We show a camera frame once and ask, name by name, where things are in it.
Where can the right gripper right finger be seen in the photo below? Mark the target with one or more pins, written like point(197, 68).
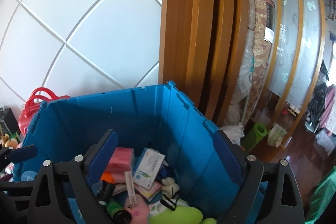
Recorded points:
point(268, 192)

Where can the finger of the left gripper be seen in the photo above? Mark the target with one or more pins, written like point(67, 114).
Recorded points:
point(8, 154)

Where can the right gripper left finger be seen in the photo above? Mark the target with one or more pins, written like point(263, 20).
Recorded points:
point(56, 182)

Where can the brown bear plush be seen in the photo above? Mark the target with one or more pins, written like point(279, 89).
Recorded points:
point(7, 142)

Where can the black gift box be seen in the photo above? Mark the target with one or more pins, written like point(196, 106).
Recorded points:
point(9, 124)

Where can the green bottle black cap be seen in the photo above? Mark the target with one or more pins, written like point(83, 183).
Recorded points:
point(117, 213)

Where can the pink tissue pack in crate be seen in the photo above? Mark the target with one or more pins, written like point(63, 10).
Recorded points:
point(121, 161)

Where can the red toy suitcase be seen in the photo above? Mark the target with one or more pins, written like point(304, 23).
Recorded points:
point(32, 106)

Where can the pink round plush in crate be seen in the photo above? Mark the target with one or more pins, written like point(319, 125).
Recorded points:
point(139, 211)

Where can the green rolled mat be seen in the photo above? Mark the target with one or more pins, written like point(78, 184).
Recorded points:
point(255, 135)

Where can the pink square notebook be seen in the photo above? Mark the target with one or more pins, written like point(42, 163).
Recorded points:
point(148, 194)

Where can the white blue medicine box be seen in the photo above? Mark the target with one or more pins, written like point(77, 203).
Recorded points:
point(147, 168)

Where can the white bunny plush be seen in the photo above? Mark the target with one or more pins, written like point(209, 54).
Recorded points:
point(169, 187)

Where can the green plush toy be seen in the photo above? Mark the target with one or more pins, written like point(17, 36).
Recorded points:
point(159, 214)

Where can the blue plastic storage crate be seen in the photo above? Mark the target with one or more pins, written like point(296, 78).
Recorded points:
point(159, 117)

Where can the rolled patterned carpet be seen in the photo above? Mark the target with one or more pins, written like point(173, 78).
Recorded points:
point(254, 64)

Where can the wooden glass partition screen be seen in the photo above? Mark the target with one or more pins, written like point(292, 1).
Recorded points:
point(298, 41)

